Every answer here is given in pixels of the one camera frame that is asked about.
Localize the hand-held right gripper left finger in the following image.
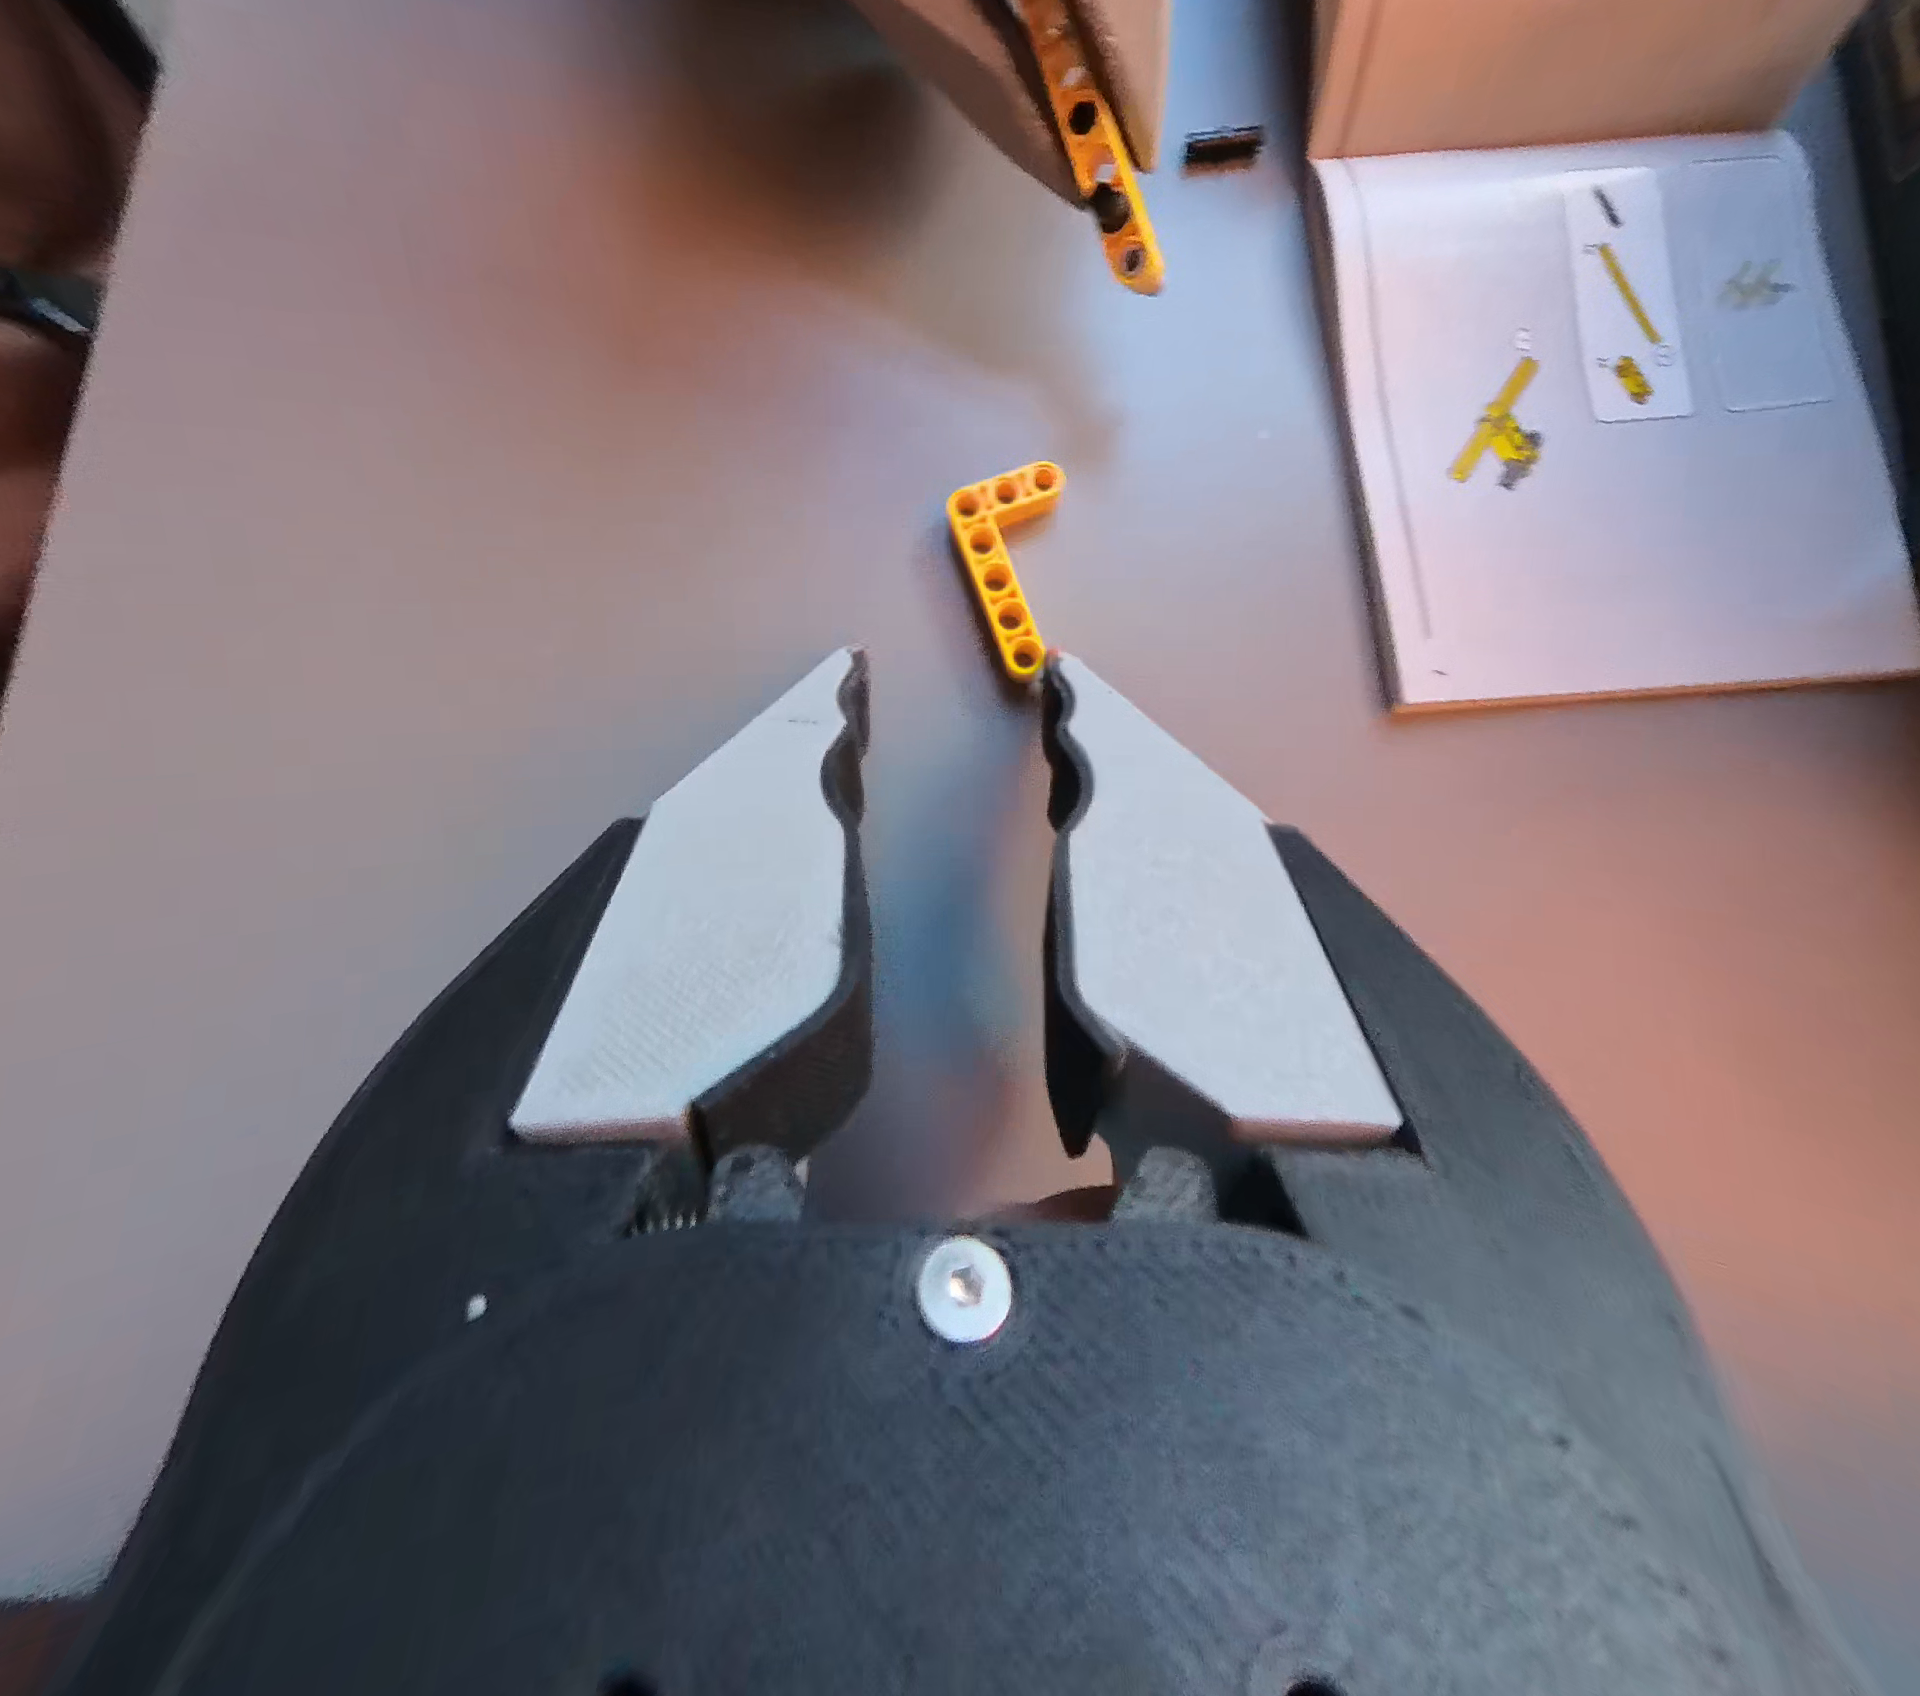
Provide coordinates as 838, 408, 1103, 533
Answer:
510, 646, 876, 1181

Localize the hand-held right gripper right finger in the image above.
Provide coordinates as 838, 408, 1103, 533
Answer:
1039, 653, 1409, 1166

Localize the yellow straight lego beam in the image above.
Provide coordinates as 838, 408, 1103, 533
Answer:
1009, 0, 1168, 298

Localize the yellow L-shaped lego beam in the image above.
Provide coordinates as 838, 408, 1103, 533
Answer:
944, 460, 1069, 684

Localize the lego instruction booklet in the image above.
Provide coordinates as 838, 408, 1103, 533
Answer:
1248, 0, 1920, 719

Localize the person's leg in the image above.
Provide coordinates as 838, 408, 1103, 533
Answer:
0, 0, 160, 679

